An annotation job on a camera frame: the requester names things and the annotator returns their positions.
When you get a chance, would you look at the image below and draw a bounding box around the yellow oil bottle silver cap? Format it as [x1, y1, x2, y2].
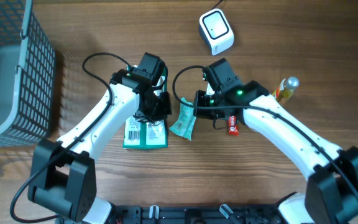
[272, 77, 300, 105]

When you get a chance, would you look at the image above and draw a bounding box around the black camera cable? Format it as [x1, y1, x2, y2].
[9, 52, 133, 224]
[172, 65, 358, 224]

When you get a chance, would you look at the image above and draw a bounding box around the black left camera cable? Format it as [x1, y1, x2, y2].
[9, 52, 133, 224]

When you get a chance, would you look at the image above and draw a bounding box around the dark grey mesh basket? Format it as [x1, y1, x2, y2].
[0, 0, 57, 147]

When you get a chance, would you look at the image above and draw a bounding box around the white barcode scanner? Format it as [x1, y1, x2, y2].
[198, 9, 234, 55]

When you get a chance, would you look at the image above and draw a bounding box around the black right camera cable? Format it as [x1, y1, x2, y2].
[172, 65, 358, 224]

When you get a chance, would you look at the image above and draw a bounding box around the red white tube packet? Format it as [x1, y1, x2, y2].
[227, 116, 239, 136]

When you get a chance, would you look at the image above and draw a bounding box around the green 3M gloves packet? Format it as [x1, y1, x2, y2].
[122, 64, 169, 150]

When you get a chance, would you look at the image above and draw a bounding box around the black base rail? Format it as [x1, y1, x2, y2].
[54, 203, 291, 224]

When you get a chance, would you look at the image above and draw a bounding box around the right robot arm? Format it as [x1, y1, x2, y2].
[195, 58, 358, 223]

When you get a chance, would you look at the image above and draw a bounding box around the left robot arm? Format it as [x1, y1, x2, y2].
[22, 53, 172, 223]

